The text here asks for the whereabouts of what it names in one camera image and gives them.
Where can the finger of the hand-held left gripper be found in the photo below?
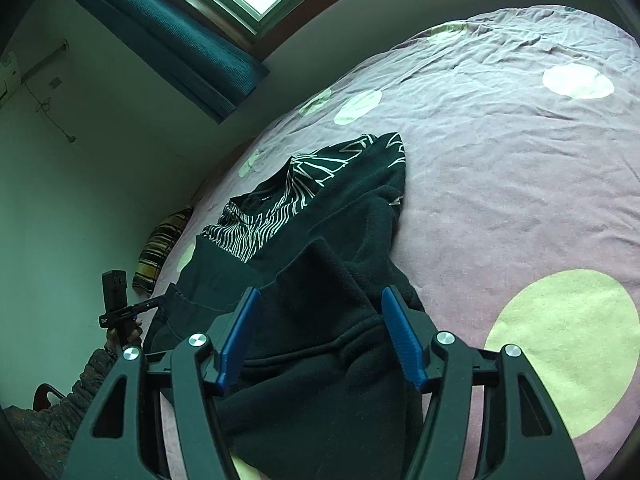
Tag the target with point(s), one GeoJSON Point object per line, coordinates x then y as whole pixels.
{"type": "Point", "coordinates": [150, 302]}

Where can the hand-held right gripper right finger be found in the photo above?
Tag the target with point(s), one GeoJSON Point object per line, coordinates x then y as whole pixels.
{"type": "Point", "coordinates": [402, 340]}

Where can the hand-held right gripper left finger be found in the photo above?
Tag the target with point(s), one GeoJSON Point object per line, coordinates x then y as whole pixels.
{"type": "Point", "coordinates": [239, 340]}

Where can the black sweater with wing print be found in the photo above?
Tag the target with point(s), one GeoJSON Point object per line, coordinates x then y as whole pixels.
{"type": "Point", "coordinates": [310, 360]}

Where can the person's left forearm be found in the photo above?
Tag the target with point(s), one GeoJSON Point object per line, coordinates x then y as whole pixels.
{"type": "Point", "coordinates": [85, 385]}

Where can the person's left hand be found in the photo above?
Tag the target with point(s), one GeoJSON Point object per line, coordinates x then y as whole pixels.
{"type": "Point", "coordinates": [112, 347]}

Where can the striped yellow black pillow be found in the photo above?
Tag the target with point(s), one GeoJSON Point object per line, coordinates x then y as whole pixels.
{"type": "Point", "coordinates": [162, 250]}

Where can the red chair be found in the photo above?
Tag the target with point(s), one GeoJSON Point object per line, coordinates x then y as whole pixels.
{"type": "Point", "coordinates": [42, 395]}

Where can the person's patterned clothing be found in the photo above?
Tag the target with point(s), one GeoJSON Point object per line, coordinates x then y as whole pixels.
{"type": "Point", "coordinates": [35, 445]}

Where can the purple dotted bed sheet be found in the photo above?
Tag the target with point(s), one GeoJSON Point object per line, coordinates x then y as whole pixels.
{"type": "Point", "coordinates": [500, 185]}

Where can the white air conditioner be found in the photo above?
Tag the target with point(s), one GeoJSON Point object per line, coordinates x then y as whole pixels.
{"type": "Point", "coordinates": [7, 80]}

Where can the teal curtain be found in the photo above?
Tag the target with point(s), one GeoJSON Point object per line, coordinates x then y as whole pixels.
{"type": "Point", "coordinates": [175, 35]}

